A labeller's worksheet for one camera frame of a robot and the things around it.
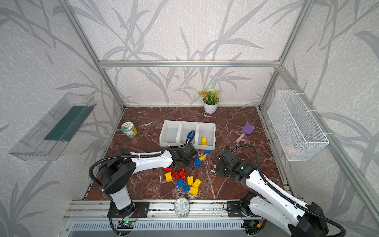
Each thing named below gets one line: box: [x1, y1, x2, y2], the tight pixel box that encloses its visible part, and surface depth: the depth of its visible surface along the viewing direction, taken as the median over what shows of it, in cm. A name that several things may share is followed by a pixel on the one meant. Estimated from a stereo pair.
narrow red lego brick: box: [180, 168, 186, 180], surface depth 84 cm
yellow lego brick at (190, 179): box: [187, 175, 194, 186], surface depth 82 cm
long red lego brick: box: [170, 169, 181, 180], surface depth 86 cm
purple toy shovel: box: [234, 122, 256, 144], surface depth 107 cm
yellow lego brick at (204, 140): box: [201, 136, 208, 146], surface depth 100 cm
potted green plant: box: [197, 87, 222, 115], surface depth 110 cm
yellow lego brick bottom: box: [189, 186, 199, 197], surface depth 80 cm
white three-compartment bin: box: [159, 119, 217, 151], surface depth 104 cm
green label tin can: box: [120, 121, 138, 139], surface depth 101 cm
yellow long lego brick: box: [192, 178, 202, 189], surface depth 82 cm
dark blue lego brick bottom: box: [183, 185, 190, 193], surface depth 81 cm
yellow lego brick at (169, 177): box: [164, 171, 173, 183], surface depth 84 cm
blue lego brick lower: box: [176, 178, 186, 188], surface depth 84 cm
